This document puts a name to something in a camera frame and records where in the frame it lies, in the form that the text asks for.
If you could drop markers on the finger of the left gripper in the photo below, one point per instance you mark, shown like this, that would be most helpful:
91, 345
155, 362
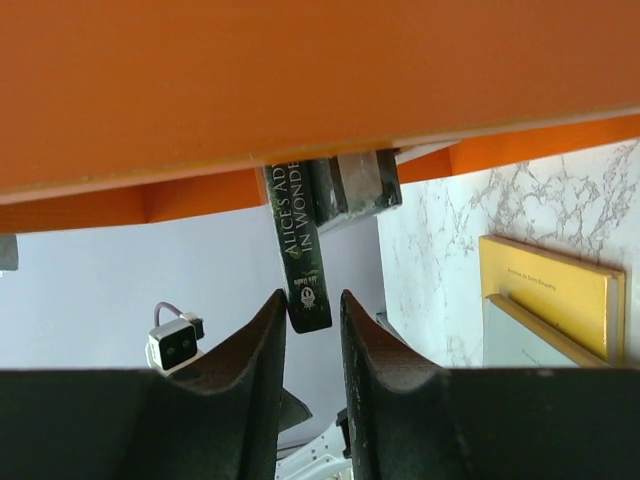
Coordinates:
293, 411

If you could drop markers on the yellow thin book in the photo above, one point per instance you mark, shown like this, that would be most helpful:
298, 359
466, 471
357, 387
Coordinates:
584, 301

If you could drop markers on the grey thin booklet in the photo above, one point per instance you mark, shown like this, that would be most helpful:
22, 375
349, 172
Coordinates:
515, 338

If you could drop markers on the black hardcover book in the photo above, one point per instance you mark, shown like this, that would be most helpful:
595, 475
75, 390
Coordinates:
350, 188

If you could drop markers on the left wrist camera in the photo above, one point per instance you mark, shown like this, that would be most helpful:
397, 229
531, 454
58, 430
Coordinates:
174, 345

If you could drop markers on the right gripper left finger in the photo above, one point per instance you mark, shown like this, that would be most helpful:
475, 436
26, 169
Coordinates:
217, 418

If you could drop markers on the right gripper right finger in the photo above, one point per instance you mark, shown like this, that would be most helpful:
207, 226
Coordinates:
412, 419

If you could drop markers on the green Alice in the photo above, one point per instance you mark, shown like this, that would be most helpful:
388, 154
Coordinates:
289, 195

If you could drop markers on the orange wooden shelf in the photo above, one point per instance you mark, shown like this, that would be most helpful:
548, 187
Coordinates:
130, 112

